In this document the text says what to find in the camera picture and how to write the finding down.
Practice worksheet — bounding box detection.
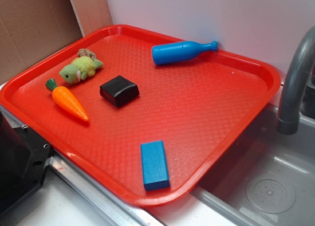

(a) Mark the grey faucet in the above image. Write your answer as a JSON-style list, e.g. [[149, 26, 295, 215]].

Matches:
[[276, 27, 315, 135]]

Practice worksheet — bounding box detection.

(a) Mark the orange toy carrot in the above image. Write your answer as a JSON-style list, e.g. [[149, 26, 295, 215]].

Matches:
[[45, 78, 89, 122]]

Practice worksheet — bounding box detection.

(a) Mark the grey toy sink basin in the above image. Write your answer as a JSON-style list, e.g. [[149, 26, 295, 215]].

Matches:
[[192, 95, 315, 226]]

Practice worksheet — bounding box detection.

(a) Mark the blue wooden block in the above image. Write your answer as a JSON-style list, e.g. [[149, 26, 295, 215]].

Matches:
[[140, 141, 170, 191]]

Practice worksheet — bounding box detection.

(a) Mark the green plush bird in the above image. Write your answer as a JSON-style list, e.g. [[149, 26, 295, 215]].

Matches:
[[59, 48, 103, 84]]

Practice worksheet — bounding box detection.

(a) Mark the blue plastic toy bottle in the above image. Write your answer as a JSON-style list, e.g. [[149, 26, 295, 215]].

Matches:
[[152, 41, 218, 65]]

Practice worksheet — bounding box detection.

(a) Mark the brown cardboard panel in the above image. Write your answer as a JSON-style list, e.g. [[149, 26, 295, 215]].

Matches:
[[0, 0, 112, 84]]

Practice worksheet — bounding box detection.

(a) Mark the red plastic tray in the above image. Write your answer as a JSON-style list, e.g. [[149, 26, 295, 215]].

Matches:
[[0, 25, 281, 206]]

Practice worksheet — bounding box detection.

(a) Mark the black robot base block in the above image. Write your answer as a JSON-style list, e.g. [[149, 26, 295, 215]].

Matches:
[[0, 114, 52, 216]]

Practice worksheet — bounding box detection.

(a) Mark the black rounded block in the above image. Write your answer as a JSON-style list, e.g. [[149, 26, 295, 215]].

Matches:
[[100, 75, 140, 107]]

